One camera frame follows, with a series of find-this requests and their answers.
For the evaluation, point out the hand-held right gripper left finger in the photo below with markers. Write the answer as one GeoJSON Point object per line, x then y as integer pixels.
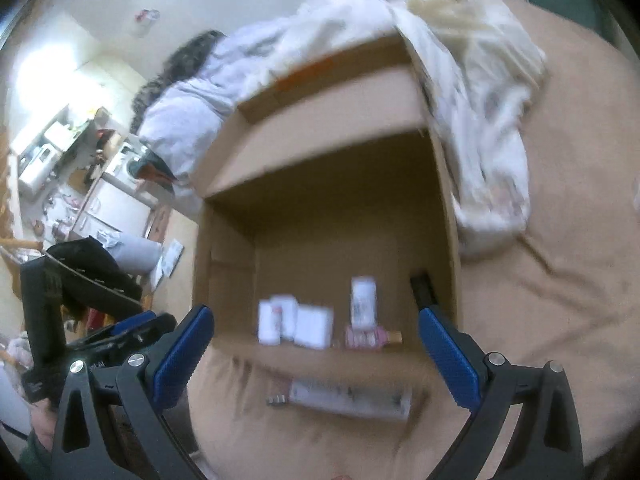
{"type": "Point", "coordinates": [182, 360]}

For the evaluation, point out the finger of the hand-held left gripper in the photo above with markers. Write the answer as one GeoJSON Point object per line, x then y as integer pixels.
{"type": "Point", "coordinates": [150, 332]}
{"type": "Point", "coordinates": [130, 322]}

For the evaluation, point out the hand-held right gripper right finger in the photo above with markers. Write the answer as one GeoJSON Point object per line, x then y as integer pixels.
{"type": "Point", "coordinates": [450, 360]}

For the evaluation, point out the black tube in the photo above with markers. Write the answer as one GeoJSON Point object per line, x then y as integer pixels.
{"type": "Point", "coordinates": [422, 290]}

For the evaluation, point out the pink perfume bottle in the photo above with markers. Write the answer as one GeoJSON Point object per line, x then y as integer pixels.
{"type": "Point", "coordinates": [367, 338]}

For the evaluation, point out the gold battery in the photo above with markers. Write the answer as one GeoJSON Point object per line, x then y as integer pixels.
{"type": "Point", "coordinates": [277, 400]}

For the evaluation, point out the white pill bottle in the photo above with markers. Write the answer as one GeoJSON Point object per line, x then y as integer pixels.
{"type": "Point", "coordinates": [362, 305]}

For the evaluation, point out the white battery charger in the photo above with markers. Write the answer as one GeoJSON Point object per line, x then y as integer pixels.
{"type": "Point", "coordinates": [350, 399]}

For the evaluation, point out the white earbud case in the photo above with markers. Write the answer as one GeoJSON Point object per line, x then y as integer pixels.
{"type": "Point", "coordinates": [314, 327]}

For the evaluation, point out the cardboard box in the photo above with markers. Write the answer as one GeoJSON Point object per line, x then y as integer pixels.
{"type": "Point", "coordinates": [310, 240]}

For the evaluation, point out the person's left forearm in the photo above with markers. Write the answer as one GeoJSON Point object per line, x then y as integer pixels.
{"type": "Point", "coordinates": [42, 425]}

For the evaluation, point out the grey white floor bag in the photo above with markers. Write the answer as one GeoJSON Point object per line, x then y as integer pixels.
{"type": "Point", "coordinates": [135, 255]}

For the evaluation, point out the dark cloth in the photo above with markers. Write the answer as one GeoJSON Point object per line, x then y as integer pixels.
{"type": "Point", "coordinates": [90, 265]}

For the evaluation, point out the white flat floor box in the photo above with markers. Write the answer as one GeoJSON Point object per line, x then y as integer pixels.
{"type": "Point", "coordinates": [170, 257]}

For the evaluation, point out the patterned floor rug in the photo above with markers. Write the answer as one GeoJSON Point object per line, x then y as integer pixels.
{"type": "Point", "coordinates": [159, 222]}

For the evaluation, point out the white floor cabinet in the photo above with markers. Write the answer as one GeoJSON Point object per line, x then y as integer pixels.
{"type": "Point", "coordinates": [115, 205]}

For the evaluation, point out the white water heater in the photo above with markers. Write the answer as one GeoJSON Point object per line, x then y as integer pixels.
{"type": "Point", "coordinates": [37, 170]}

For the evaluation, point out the teal orange pillow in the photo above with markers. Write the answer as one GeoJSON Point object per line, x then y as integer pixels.
{"type": "Point", "coordinates": [155, 167]}

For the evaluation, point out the white washing machine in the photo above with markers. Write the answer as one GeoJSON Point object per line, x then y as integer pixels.
{"type": "Point", "coordinates": [125, 162]}

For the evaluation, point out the white printed duvet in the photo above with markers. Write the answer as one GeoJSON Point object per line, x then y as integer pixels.
{"type": "Point", "coordinates": [480, 110]}

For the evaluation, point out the camouflage blanket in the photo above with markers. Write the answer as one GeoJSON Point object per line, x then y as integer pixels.
{"type": "Point", "coordinates": [195, 50]}

